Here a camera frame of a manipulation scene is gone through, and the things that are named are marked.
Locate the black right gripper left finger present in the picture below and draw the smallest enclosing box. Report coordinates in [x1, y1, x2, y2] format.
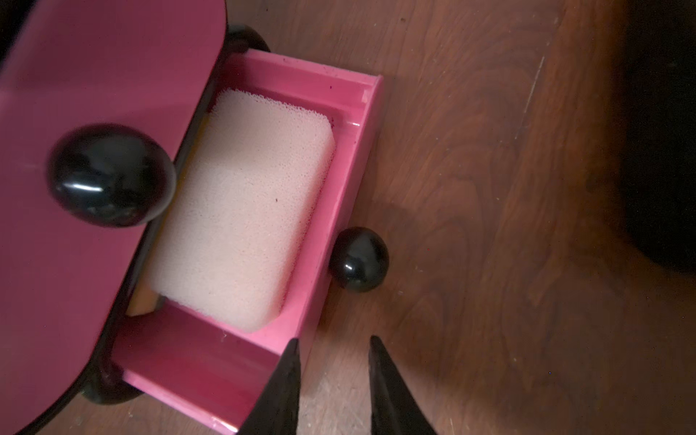
[237, 338, 301, 435]

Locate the black drawer cabinet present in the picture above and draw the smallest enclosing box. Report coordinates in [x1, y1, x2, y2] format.
[15, 24, 271, 435]

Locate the yellow sponge in drawer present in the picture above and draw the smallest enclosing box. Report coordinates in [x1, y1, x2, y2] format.
[125, 283, 161, 317]

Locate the black plastic tool case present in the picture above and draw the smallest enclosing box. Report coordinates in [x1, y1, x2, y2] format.
[621, 1, 695, 273]

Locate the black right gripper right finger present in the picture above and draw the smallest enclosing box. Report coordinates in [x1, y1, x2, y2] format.
[368, 335, 436, 435]

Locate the white pink foam sponge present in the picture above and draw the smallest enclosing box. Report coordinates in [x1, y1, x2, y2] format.
[143, 90, 335, 332]

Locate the pink drawer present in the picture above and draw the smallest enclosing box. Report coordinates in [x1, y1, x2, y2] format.
[1, 1, 227, 434]
[112, 50, 384, 434]

